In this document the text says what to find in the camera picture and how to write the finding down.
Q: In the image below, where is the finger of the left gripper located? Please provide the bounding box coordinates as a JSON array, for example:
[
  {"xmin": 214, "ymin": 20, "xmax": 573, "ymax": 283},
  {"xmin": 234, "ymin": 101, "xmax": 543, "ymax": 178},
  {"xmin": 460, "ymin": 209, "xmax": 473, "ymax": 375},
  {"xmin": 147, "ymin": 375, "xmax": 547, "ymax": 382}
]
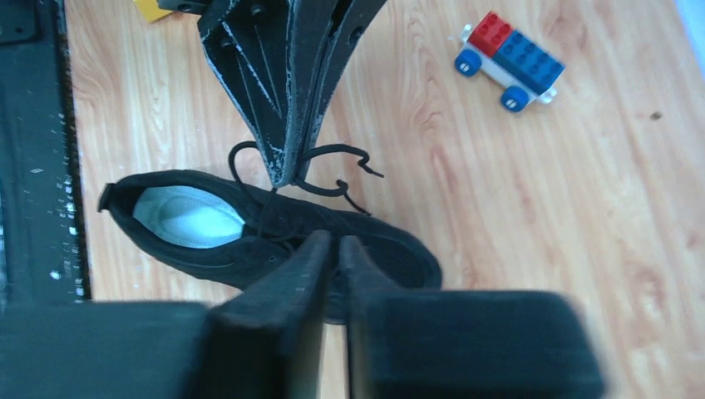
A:
[
  {"xmin": 297, "ymin": 0, "xmax": 386, "ymax": 171},
  {"xmin": 198, "ymin": 1, "xmax": 308, "ymax": 188}
]

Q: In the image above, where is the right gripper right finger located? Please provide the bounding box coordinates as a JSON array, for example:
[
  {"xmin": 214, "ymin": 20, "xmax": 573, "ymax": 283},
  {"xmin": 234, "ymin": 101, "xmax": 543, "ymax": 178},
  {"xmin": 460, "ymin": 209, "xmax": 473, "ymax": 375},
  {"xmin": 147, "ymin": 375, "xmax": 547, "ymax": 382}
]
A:
[{"xmin": 339, "ymin": 236, "xmax": 606, "ymax": 398}]

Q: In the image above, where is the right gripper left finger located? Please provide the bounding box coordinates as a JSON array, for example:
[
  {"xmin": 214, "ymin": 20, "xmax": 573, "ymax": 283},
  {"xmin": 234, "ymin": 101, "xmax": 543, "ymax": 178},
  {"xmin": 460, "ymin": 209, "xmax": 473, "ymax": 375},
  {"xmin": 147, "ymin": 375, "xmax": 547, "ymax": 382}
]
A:
[{"xmin": 1, "ymin": 231, "xmax": 332, "ymax": 398}]

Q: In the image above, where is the black shoelace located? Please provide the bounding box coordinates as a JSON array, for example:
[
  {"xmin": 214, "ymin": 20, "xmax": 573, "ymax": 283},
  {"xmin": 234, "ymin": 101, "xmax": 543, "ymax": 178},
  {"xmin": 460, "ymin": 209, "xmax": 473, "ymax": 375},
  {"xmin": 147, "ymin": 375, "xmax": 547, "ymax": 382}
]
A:
[{"xmin": 228, "ymin": 140, "xmax": 386, "ymax": 244}]

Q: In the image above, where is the black sneaker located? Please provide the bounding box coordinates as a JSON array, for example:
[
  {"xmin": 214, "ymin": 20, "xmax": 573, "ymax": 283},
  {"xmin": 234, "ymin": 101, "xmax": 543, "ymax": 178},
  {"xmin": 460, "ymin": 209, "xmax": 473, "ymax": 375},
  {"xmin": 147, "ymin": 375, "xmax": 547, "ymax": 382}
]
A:
[{"xmin": 97, "ymin": 170, "xmax": 442, "ymax": 290}]

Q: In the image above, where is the yellow toy block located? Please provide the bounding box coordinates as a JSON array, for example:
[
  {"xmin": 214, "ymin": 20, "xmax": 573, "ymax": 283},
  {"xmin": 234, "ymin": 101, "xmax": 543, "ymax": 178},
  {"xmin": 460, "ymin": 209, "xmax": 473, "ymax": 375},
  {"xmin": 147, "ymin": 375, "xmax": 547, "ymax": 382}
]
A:
[{"xmin": 133, "ymin": 0, "xmax": 173, "ymax": 23}]

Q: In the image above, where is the toy brick car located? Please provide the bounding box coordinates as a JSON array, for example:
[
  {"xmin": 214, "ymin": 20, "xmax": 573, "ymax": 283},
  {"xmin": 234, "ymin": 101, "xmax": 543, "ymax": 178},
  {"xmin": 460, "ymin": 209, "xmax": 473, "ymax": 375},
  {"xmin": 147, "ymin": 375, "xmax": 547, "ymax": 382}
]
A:
[{"xmin": 455, "ymin": 12, "xmax": 564, "ymax": 113}]

